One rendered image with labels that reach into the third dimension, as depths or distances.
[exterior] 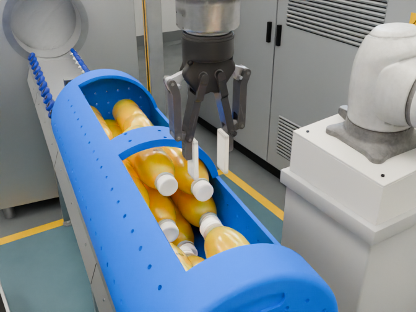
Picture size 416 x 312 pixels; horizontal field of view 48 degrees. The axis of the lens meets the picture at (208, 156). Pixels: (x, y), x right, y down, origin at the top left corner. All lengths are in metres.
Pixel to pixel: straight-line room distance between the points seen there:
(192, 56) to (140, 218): 0.25
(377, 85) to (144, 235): 0.61
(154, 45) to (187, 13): 1.27
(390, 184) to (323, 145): 0.19
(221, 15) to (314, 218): 0.73
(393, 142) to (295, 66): 1.66
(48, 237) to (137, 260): 2.11
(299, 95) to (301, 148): 1.57
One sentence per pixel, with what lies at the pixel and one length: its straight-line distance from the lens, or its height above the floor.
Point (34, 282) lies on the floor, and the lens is 2.51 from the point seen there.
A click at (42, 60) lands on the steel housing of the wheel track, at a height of 0.93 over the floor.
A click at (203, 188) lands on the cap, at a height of 1.14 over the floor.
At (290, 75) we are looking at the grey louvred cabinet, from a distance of 2.80.
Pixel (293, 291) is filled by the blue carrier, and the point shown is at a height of 1.19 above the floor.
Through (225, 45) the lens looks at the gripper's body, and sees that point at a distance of 0.67.
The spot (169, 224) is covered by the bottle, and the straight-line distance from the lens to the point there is 0.91.
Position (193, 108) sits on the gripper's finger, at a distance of 0.70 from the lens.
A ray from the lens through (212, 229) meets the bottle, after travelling 0.80.
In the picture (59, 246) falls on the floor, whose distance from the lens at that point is 2.69.
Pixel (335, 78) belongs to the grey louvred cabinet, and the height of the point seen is 0.82.
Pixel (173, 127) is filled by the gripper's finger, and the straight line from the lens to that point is 0.71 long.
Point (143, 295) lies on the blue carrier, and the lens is 0.65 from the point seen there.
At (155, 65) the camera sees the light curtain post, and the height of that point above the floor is 1.05.
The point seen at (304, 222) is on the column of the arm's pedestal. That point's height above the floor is 0.88.
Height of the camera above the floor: 1.63
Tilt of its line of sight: 28 degrees down
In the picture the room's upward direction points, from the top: straight up
